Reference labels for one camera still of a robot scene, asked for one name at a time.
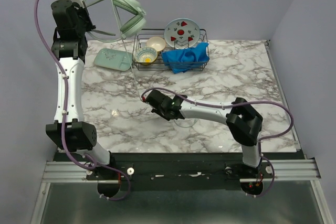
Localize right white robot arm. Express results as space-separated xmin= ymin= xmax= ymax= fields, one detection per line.
xmin=142 ymin=89 xmax=263 ymax=178

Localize blue cloth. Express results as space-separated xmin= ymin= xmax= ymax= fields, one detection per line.
xmin=162 ymin=42 xmax=209 ymax=74

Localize strawberry pattern plate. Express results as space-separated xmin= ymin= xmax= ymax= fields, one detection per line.
xmin=164 ymin=18 xmax=201 ymax=49

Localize mint green headphones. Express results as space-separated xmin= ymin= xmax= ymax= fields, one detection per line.
xmin=82 ymin=0 xmax=146 ymax=43

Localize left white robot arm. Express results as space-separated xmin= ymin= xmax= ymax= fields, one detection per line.
xmin=46 ymin=0 xmax=117 ymax=179

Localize black wire dish rack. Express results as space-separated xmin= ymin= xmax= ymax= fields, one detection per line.
xmin=133 ymin=29 xmax=209 ymax=73

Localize blue yellow patterned bowl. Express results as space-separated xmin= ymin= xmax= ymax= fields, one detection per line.
xmin=134 ymin=47 xmax=158 ymax=65

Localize mint green rectangular tray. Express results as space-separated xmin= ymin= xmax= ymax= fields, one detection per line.
xmin=93 ymin=48 xmax=132 ymax=71

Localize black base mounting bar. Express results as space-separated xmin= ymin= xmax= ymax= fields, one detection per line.
xmin=86 ymin=153 xmax=274 ymax=195

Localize aluminium rail frame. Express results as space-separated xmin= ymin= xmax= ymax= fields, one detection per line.
xmin=32 ymin=40 xmax=325 ymax=223

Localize cream bowl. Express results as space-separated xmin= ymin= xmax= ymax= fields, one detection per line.
xmin=146 ymin=36 xmax=166 ymax=52

